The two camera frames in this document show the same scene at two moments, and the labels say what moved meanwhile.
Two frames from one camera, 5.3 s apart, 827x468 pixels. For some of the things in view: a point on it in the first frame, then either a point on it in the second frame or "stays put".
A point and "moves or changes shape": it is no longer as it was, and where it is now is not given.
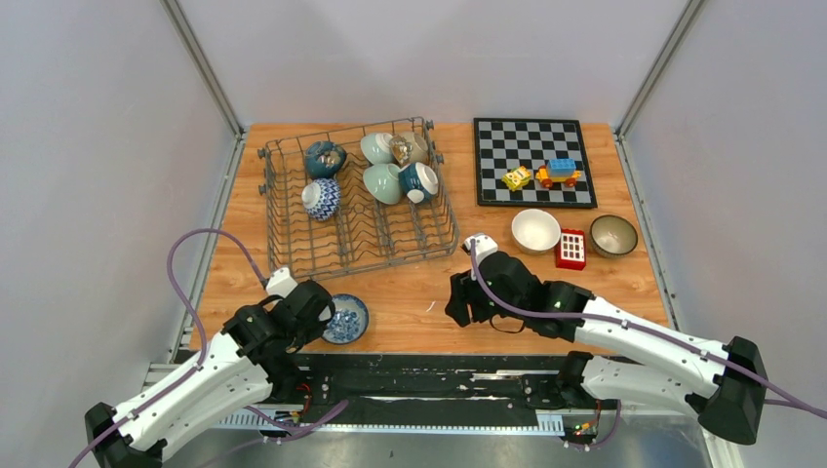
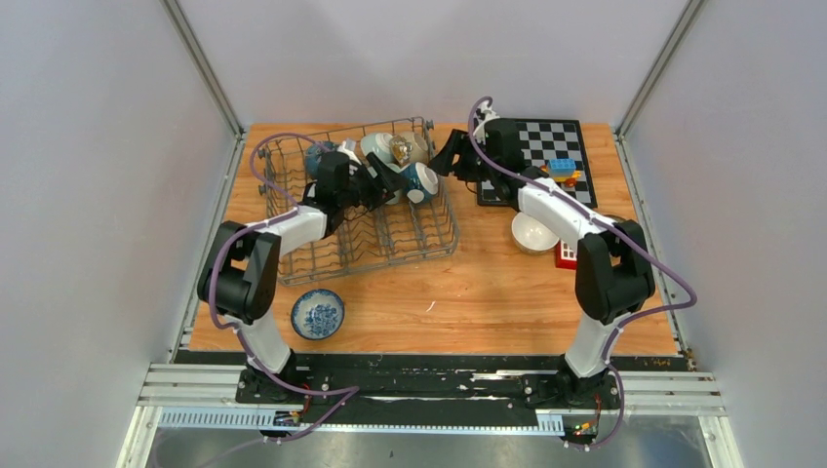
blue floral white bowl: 349,322 moves or changes shape
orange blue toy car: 559,170 stays put
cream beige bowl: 534,231 stays put
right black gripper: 463,290 -> 459,143
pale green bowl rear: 377,147 stays put
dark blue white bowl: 417,181 stays put
